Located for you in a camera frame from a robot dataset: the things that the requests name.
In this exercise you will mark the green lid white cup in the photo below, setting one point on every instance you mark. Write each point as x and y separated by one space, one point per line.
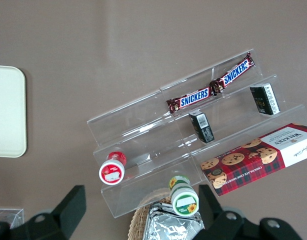
184 201

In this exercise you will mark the clear acrylic stepped stand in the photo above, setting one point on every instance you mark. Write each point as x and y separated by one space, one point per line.
143 135

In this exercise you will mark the small black box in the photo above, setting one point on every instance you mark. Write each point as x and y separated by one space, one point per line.
202 126
266 98

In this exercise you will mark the cream plastic tray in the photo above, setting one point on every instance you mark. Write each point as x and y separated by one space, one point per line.
6 112

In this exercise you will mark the aluminium foil container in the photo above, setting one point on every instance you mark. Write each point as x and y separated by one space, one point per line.
168 226

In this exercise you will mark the clear acrylic bottle rack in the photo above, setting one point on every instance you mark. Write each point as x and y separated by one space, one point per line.
6 215

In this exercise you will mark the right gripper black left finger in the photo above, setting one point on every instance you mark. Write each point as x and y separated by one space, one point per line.
66 212

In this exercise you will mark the oval wicker basket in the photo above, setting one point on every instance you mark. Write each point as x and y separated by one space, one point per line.
137 222

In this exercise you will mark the Walkers red cookie box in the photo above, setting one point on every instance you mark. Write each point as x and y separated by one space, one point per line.
256 162

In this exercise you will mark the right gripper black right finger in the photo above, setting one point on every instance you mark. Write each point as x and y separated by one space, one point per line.
218 225

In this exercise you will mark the red lid white cup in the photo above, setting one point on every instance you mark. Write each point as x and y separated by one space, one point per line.
111 172

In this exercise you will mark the Snickers chocolate bar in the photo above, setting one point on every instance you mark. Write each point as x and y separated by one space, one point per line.
236 72
193 96

